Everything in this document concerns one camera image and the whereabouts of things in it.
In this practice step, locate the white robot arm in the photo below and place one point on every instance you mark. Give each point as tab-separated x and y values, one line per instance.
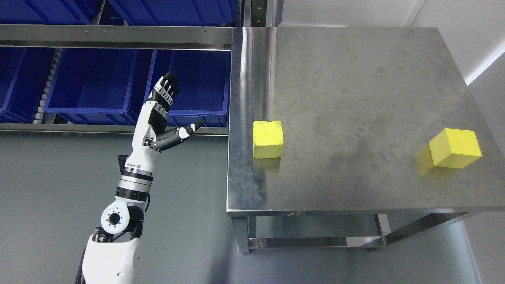
113	253

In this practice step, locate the yellow foam cube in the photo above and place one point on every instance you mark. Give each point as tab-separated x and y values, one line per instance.
454	148

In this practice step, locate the steel shelf rack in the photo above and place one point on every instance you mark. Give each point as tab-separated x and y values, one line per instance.
251	14

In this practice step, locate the yellow foam block with notch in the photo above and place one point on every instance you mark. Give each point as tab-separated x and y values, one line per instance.
268	139

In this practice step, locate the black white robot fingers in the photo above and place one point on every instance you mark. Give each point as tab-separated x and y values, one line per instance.
165	90

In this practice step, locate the blue plastic bin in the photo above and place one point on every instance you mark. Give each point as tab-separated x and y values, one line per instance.
204	83
69	12
23	76
175	12
94	86

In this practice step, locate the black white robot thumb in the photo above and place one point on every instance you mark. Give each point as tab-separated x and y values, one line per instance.
175	136

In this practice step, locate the stainless steel table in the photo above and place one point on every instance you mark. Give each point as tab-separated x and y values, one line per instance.
358	107

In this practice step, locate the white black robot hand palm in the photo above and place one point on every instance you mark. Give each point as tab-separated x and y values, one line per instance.
151	123

